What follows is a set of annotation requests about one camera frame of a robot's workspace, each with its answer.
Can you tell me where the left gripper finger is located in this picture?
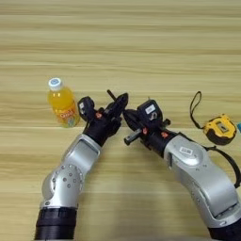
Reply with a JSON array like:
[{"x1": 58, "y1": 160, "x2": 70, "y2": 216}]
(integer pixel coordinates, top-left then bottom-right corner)
[
  {"x1": 105, "y1": 95, "x2": 122, "y2": 115},
  {"x1": 109, "y1": 92, "x2": 130, "y2": 118}
]

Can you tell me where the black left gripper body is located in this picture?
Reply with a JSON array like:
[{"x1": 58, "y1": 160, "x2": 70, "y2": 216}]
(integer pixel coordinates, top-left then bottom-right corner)
[{"x1": 82, "y1": 107, "x2": 123, "y2": 147}]

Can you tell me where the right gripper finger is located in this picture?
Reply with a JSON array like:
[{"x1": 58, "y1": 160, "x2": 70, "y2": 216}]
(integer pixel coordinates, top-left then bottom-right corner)
[
  {"x1": 125, "y1": 109, "x2": 143, "y2": 130},
  {"x1": 121, "y1": 109, "x2": 139, "y2": 131}
]

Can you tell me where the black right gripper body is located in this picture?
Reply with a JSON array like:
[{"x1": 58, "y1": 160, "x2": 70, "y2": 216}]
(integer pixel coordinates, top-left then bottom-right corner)
[{"x1": 123, "y1": 119, "x2": 177, "y2": 158}]

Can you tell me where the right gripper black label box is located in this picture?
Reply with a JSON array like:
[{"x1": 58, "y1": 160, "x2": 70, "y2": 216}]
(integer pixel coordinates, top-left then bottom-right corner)
[{"x1": 137, "y1": 99, "x2": 165, "y2": 122}]

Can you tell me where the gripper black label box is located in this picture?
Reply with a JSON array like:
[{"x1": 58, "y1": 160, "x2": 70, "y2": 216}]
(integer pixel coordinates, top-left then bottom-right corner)
[
  {"x1": 137, "y1": 99, "x2": 165, "y2": 122},
  {"x1": 76, "y1": 96, "x2": 96, "y2": 122}
]

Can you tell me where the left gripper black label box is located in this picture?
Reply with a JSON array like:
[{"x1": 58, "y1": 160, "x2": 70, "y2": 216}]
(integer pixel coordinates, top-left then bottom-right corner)
[{"x1": 76, "y1": 96, "x2": 96, "y2": 122}]

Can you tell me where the orange juice bottle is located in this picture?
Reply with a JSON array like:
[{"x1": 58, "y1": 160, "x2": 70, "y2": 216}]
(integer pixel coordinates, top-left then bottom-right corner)
[{"x1": 46, "y1": 77, "x2": 81, "y2": 129}]

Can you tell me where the yellow black tape measure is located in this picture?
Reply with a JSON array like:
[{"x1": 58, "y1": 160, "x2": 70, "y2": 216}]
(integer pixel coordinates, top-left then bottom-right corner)
[{"x1": 188, "y1": 90, "x2": 237, "y2": 146}]

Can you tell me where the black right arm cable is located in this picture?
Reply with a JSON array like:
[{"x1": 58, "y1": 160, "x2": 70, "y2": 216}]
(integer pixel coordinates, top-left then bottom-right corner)
[{"x1": 202, "y1": 144, "x2": 241, "y2": 189}]

